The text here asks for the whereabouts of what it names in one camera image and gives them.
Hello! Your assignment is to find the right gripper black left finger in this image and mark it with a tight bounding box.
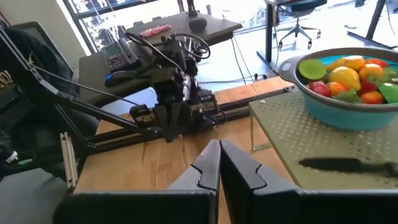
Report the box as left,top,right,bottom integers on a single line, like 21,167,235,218
52,139,221,224

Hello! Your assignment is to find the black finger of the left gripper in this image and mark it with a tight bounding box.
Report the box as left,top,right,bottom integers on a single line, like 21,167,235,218
172,101,192,138
154,102,175,142

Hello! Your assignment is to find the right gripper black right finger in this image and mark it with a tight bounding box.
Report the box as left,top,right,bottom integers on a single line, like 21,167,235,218
220,139,398,224

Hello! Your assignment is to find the black kitchen knife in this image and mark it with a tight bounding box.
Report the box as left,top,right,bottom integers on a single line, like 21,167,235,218
298,157,398,178

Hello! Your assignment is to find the blue collapsible colander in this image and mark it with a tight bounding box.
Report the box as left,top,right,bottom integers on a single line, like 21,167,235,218
278,47,398,131

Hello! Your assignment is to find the toy kiwi half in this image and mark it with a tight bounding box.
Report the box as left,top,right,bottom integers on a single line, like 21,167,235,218
297,58,328,82

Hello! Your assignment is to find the small orange toy peach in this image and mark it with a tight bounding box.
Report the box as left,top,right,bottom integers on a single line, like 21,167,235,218
360,90,386,105

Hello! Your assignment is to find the black lit computer mouse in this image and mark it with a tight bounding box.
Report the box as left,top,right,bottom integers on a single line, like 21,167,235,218
104,70,136,88

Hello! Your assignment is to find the grey side desk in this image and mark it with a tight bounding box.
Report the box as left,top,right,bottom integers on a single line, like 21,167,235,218
126,11,243,47

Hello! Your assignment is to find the red flat device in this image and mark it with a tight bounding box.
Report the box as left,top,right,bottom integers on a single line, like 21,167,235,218
139,24,172,39

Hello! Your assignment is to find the black keyboard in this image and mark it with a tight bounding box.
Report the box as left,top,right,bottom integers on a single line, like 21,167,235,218
101,37,141,73

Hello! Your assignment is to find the dark desk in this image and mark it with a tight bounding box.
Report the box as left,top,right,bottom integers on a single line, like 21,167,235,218
78,46,159,106

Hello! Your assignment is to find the green perforated metal riser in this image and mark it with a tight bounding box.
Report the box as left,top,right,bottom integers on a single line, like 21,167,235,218
248,90,398,190

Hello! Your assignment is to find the large window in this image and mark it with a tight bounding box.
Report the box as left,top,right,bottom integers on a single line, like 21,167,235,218
62,0,187,54

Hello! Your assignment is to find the black leg desk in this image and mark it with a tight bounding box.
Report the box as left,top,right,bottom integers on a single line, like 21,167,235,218
256,0,282,74

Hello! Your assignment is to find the grey office chair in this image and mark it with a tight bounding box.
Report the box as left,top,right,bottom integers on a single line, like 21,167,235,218
275,0,328,50

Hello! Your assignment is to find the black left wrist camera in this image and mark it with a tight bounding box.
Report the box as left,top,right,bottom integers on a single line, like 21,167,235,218
160,39,189,68

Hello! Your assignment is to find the silver metal bracket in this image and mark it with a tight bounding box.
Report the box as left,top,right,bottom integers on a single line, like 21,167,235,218
60,132,78,189

